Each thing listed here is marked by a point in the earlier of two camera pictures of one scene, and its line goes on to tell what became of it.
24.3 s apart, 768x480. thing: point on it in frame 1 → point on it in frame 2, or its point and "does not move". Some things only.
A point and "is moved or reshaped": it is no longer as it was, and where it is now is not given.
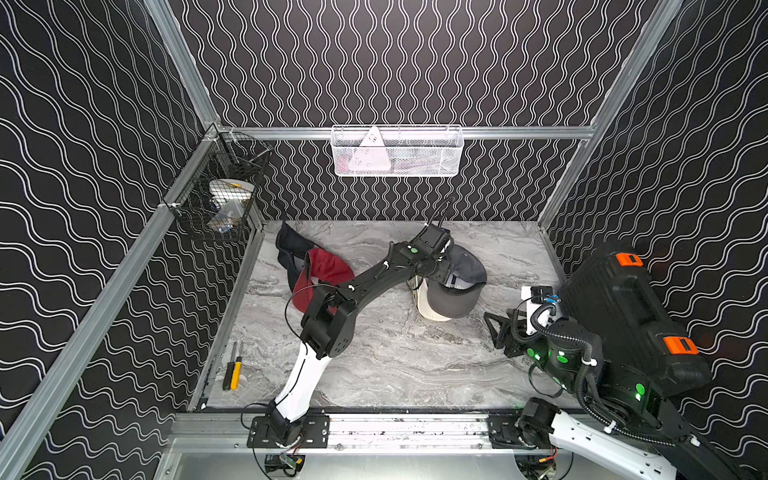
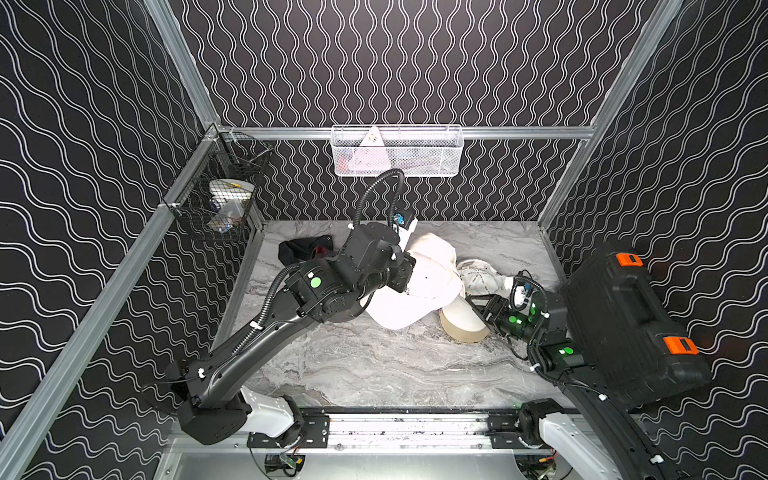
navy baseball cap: (293, 249) is moved or reshaped
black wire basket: (214, 196) does not move
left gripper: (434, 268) → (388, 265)
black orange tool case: (613, 289) does not move
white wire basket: (397, 150) does not move
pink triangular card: (371, 154) does not move
